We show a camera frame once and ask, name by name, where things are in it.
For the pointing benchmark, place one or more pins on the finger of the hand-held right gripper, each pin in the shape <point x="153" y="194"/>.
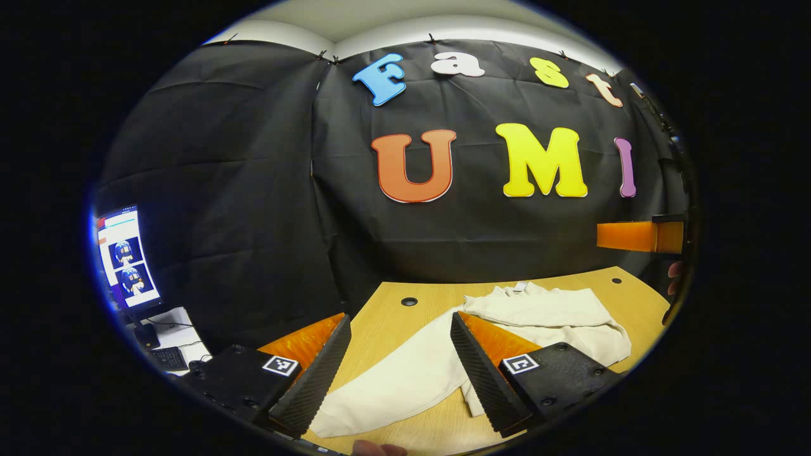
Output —
<point x="633" y="237"/>

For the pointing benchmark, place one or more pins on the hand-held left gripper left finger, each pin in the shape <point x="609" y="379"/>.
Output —
<point x="317" y="380"/>

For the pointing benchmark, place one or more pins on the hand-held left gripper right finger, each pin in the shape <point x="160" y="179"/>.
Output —
<point x="481" y="380"/>

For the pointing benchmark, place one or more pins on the cream long-sleeve shirt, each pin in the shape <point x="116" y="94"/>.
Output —
<point x="393" y="380"/>

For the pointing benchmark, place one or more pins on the black computer mouse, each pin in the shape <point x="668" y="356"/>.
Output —
<point x="197" y="366"/>

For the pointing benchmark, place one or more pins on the black keyboard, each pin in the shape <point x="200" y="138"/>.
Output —
<point x="170" y="359"/>

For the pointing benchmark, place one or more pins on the white side desk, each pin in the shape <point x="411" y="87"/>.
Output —
<point x="174" y="316"/>

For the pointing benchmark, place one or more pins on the black backdrop cloth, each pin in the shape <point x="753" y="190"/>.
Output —
<point x="253" y="190"/>

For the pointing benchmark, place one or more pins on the computer monitor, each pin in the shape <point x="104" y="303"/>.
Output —
<point x="127" y="253"/>

